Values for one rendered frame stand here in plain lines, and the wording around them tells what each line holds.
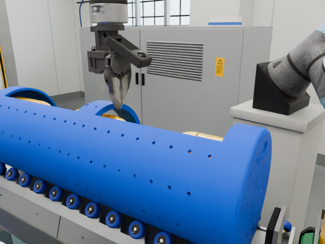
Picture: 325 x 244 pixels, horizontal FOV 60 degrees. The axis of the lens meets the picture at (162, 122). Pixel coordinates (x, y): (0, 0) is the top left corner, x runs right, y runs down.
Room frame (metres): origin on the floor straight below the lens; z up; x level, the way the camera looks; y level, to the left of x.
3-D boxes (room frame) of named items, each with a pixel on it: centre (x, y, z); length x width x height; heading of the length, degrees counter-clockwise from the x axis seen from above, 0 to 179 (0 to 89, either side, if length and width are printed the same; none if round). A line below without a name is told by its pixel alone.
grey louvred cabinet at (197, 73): (3.00, 0.05, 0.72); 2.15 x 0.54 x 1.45; 47
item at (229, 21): (2.44, -0.51, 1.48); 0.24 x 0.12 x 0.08; 55
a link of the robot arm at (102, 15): (0.73, 0.13, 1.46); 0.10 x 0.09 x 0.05; 148
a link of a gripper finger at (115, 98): (0.72, 0.14, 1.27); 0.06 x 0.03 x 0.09; 58
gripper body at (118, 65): (0.74, 0.14, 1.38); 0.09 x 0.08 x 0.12; 58
